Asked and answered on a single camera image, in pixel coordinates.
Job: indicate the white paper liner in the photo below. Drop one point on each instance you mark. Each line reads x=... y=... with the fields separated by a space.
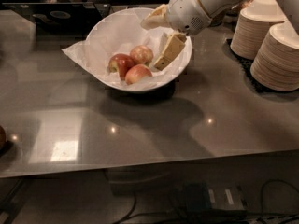
x=121 y=31

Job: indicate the pale red apple back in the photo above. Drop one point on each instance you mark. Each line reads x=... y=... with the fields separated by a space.
x=142 y=54

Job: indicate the rear paper plate stack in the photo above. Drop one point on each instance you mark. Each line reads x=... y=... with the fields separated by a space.
x=252 y=26

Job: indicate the dark red apple left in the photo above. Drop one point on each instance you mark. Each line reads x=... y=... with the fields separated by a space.
x=121 y=64

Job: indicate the white bowl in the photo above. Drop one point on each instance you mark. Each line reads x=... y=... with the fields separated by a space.
x=106 y=31

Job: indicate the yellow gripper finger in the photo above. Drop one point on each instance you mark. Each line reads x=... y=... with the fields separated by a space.
x=170 y=47
x=157 y=18

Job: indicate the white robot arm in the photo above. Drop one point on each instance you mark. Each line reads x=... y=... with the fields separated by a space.
x=216 y=7

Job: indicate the black mat under plates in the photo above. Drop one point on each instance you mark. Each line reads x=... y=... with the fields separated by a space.
x=246 y=66

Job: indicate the black tray on counter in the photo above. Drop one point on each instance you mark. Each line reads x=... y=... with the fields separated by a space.
x=77 y=18

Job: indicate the front paper plate stack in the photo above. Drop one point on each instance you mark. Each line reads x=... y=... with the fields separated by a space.
x=284 y=34

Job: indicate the dark box under counter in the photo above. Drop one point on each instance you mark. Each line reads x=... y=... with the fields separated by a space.
x=220 y=200

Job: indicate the red apple front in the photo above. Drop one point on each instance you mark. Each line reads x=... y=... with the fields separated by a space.
x=136 y=73

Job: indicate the paper plate stack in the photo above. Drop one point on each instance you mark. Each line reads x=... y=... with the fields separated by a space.
x=252 y=26
x=284 y=34

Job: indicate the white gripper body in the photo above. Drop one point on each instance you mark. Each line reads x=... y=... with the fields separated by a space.
x=186 y=12

